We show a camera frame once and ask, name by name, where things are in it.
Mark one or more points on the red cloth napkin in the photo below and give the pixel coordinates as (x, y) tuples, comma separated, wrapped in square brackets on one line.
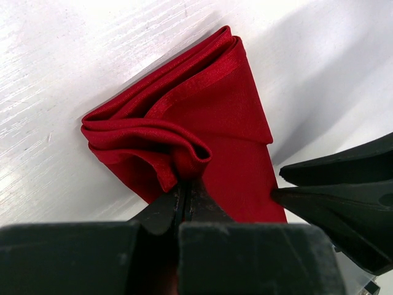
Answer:
[(197, 117)]

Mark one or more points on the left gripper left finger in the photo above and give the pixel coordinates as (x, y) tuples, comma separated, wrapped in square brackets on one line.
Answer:
[(164, 215)]

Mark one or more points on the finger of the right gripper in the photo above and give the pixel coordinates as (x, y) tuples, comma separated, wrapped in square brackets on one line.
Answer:
[(356, 217), (368, 163)]

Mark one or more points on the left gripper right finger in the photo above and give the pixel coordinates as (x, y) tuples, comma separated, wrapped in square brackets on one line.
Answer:
[(199, 206)]

